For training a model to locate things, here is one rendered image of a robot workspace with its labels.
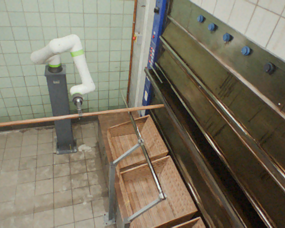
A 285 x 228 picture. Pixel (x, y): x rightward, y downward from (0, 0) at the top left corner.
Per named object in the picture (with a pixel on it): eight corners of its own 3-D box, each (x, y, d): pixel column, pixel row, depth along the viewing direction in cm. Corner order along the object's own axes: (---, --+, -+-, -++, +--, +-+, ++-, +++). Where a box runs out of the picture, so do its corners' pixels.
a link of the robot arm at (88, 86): (71, 56, 209) (71, 57, 199) (84, 52, 210) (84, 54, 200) (85, 93, 223) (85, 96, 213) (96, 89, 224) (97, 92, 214)
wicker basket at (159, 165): (165, 172, 230) (170, 154, 213) (190, 227, 190) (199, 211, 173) (118, 182, 216) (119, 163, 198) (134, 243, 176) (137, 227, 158)
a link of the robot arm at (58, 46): (25, 54, 216) (49, 38, 179) (41, 50, 227) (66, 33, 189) (32, 68, 220) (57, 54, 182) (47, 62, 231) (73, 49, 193)
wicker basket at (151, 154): (147, 131, 273) (149, 113, 255) (164, 169, 233) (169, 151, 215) (106, 137, 258) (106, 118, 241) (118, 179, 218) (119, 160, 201)
